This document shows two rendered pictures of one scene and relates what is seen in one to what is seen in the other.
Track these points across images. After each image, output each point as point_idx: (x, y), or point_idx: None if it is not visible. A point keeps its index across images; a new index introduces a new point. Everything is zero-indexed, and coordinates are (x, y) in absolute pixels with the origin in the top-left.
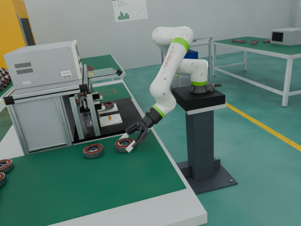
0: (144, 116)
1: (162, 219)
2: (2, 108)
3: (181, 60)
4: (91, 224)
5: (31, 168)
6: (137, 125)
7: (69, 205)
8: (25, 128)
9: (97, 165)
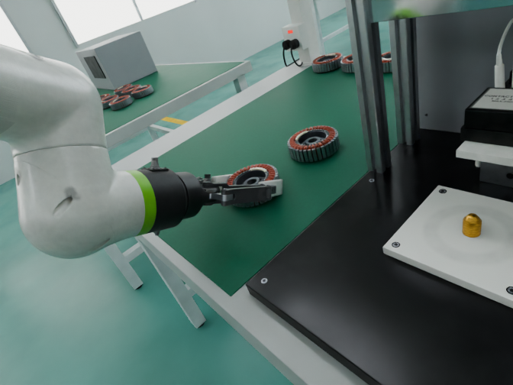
0: (180, 173)
1: (132, 156)
2: None
3: None
4: (207, 121)
5: (390, 88)
6: (217, 183)
7: (250, 113)
8: None
9: (272, 144)
